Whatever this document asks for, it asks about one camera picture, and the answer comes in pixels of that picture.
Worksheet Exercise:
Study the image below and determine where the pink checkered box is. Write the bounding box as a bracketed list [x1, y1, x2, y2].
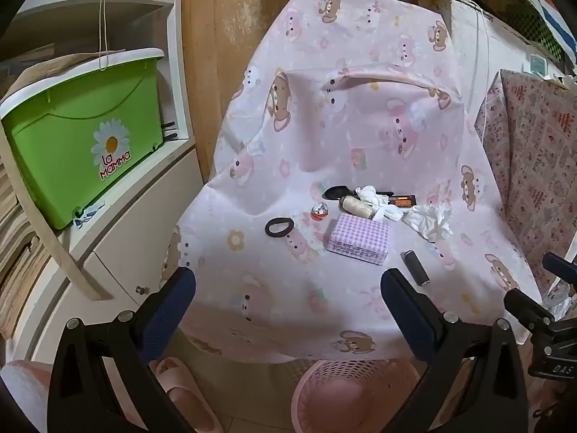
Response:
[325, 214, 391, 264]

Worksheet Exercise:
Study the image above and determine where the beige thread spool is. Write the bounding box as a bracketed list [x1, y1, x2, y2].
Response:
[339, 195, 375, 222]

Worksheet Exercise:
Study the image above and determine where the crumpled white tissue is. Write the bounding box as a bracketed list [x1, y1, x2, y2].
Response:
[354, 185, 392, 205]
[402, 203, 454, 242]
[372, 204, 405, 222]

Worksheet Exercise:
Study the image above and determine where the pink white fleece cloth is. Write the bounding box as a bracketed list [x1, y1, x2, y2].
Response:
[0, 360, 59, 433]

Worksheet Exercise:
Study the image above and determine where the green storage box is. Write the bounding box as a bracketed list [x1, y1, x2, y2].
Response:
[0, 47, 165, 231]

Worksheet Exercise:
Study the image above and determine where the black hair tie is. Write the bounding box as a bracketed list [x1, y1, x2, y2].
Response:
[265, 218, 296, 238]

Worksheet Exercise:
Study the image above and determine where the white shelf unit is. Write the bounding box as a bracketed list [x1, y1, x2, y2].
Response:
[0, 0, 199, 154]

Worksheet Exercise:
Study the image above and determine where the pink plastic basket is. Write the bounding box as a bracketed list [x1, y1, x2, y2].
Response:
[291, 358, 433, 433]

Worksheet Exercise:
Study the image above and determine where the pink slipper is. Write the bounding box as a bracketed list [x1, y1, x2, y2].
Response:
[155, 356, 224, 433]

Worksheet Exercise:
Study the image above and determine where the beige string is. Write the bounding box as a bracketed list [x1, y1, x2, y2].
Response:
[98, 0, 113, 73]

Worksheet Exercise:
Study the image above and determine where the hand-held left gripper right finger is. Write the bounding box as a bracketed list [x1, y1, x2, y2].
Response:
[381, 268, 530, 433]

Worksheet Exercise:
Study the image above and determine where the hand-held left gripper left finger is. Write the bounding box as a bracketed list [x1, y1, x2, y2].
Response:
[47, 267, 197, 433]

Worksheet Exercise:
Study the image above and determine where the black cylinder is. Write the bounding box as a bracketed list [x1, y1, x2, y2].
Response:
[402, 249, 431, 287]

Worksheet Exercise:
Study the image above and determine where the red patterned cloth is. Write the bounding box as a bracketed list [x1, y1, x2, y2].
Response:
[473, 70, 577, 294]

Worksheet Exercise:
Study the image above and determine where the pink bear printed cloth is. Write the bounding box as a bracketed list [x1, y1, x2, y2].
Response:
[160, 0, 544, 364]

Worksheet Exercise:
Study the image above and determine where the white appliance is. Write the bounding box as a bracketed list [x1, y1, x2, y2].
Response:
[437, 0, 564, 120]

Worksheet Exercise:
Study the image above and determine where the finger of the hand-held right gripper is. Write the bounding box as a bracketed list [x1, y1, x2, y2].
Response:
[503, 288, 556, 326]
[542, 253, 577, 281]

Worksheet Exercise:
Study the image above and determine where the blue white paper tag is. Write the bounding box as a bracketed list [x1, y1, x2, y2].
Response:
[73, 206, 105, 227]

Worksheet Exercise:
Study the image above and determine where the white cabinet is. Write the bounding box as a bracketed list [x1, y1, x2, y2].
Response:
[11, 137, 212, 357]

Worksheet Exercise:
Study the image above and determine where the orange black packet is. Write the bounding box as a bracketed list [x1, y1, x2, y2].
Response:
[390, 194, 418, 213]

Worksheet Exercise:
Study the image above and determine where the brown cardboard sheet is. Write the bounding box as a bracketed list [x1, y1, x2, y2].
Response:
[0, 49, 127, 102]

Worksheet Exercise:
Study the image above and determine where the black plastic spoon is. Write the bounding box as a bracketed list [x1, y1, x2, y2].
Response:
[323, 186, 394, 201]

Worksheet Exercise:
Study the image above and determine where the wooden plank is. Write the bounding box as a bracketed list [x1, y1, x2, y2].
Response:
[0, 117, 113, 302]

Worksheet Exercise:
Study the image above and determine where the wooden door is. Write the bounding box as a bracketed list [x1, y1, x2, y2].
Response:
[180, 0, 440, 185]

